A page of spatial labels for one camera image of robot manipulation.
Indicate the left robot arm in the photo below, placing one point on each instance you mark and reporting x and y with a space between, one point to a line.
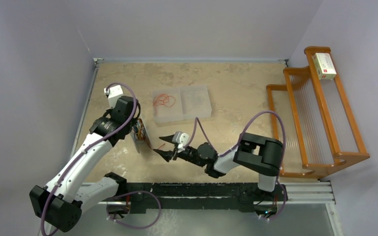
62 200

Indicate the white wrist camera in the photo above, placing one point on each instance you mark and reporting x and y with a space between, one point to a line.
112 94
180 138

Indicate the orange wooden rack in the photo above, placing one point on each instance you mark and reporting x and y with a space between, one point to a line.
322 135

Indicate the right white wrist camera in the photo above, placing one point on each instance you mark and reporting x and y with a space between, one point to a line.
180 138

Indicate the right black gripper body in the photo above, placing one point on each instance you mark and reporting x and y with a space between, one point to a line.
188 154

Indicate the white box red label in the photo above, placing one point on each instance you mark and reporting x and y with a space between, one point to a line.
324 66

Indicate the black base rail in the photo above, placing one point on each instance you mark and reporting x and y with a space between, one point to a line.
242 196

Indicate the translucent plastic divided tray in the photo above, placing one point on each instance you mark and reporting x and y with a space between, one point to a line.
181 103

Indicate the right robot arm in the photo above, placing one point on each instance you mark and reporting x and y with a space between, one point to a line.
260 154

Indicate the grey plastic cable spool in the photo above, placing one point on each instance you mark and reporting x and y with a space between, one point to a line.
140 135

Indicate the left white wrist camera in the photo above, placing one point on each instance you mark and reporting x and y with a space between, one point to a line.
112 94

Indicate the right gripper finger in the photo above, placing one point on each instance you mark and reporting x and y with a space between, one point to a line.
166 155
168 139

